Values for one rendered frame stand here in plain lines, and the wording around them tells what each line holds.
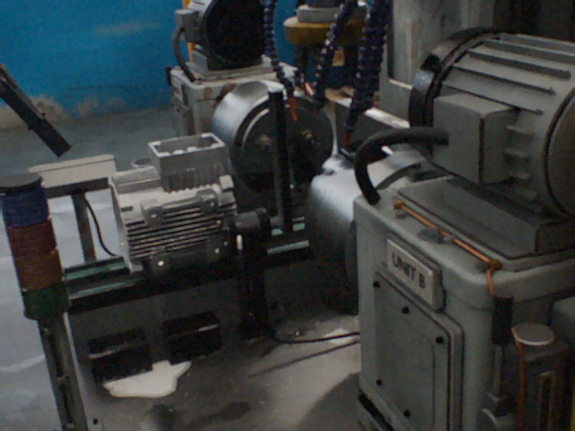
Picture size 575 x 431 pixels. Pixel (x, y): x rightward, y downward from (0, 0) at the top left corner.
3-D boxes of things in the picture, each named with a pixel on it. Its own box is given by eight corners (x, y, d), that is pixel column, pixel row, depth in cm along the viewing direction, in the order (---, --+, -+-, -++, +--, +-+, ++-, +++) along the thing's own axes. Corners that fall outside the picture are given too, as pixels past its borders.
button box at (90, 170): (118, 188, 153) (112, 164, 154) (119, 175, 146) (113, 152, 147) (34, 202, 147) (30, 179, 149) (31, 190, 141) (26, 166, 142)
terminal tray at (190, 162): (215, 168, 138) (210, 132, 135) (230, 183, 128) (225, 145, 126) (153, 179, 134) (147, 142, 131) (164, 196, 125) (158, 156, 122)
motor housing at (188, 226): (217, 233, 147) (207, 145, 140) (245, 268, 131) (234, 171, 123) (119, 253, 141) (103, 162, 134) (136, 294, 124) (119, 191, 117)
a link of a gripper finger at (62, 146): (44, 116, 124) (44, 117, 123) (71, 146, 127) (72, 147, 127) (30, 127, 124) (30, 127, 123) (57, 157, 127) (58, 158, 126)
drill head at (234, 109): (288, 155, 196) (281, 65, 187) (344, 195, 164) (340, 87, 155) (200, 171, 188) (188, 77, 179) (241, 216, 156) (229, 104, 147)
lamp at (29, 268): (62, 266, 100) (56, 236, 98) (66, 283, 95) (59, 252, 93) (17, 276, 98) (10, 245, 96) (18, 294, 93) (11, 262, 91)
